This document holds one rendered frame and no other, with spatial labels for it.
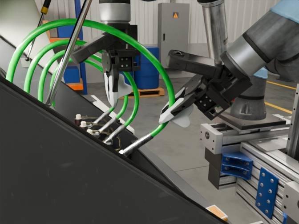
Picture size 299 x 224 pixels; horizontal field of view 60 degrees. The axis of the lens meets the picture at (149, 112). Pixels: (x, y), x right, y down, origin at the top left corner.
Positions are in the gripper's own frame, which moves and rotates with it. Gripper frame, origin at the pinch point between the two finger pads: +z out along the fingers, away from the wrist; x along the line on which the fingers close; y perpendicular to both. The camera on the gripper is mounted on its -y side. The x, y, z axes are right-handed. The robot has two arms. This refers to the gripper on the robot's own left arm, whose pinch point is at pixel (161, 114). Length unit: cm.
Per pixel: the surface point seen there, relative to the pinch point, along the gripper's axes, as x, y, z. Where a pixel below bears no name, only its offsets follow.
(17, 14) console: 28, -49, 21
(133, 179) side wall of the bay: -27.0, -4.5, -3.8
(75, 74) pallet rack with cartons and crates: 456, -51, 305
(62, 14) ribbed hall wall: 576, -173, 271
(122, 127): 12.3, -1.0, 18.8
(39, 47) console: 29, -38, 26
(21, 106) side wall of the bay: -31.2, -21.0, -6.6
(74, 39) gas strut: -23.7, -21.9, -12.4
